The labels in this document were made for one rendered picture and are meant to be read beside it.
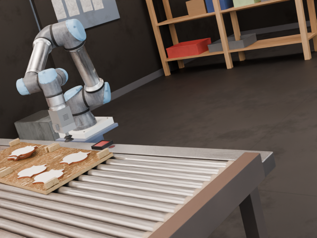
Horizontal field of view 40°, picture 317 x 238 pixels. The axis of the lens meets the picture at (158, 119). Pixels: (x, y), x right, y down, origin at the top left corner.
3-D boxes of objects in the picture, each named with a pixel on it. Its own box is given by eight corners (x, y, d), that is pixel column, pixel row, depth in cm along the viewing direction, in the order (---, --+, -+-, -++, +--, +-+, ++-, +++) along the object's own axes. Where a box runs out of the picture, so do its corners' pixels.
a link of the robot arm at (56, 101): (50, 98, 180) (42, 98, 186) (54, 109, 181) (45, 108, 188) (66, 92, 184) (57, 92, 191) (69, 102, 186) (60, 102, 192)
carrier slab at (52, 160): (61, 149, 218) (60, 146, 218) (113, 155, 189) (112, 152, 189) (-2, 182, 196) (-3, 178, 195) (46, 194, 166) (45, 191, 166)
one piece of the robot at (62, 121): (38, 104, 186) (50, 139, 190) (47, 105, 179) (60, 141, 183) (58, 96, 192) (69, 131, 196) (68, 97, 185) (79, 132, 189)
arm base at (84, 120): (88, 119, 267) (83, 104, 264) (101, 121, 256) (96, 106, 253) (67, 129, 259) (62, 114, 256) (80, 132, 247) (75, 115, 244)
